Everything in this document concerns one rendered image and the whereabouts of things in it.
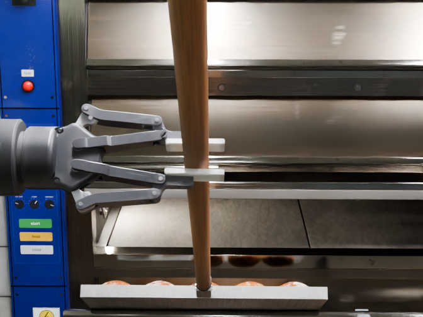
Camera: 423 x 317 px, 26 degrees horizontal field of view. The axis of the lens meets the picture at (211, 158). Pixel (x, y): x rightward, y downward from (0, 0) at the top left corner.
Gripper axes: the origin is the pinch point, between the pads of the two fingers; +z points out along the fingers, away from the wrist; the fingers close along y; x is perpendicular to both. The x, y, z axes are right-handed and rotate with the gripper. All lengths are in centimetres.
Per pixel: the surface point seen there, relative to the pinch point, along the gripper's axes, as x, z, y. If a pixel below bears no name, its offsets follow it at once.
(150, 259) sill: -148, -16, -16
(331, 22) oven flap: -114, 32, -73
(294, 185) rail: -122, 22, -31
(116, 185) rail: -122, -23, -31
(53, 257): -145, -42, -16
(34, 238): -142, -47, -21
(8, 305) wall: -156, -56, -4
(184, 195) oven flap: -123, -6, -28
